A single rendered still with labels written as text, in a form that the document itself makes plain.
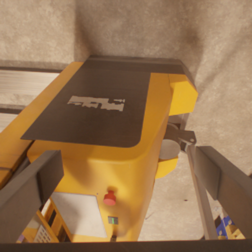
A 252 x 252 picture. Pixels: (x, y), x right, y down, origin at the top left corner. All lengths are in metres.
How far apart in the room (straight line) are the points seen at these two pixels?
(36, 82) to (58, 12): 0.48
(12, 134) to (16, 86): 0.86
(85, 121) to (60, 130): 0.09
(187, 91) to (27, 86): 1.12
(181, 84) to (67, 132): 0.60
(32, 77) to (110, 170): 1.08
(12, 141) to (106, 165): 0.35
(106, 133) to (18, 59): 1.12
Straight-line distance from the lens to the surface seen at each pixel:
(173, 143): 1.05
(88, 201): 0.68
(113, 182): 0.56
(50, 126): 0.63
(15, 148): 0.67
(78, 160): 0.51
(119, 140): 0.53
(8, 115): 1.80
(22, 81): 1.51
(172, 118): 1.12
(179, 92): 0.95
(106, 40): 1.25
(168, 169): 1.40
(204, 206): 0.90
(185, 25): 1.22
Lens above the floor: 1.19
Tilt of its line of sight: 51 degrees down
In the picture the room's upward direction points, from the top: 170 degrees counter-clockwise
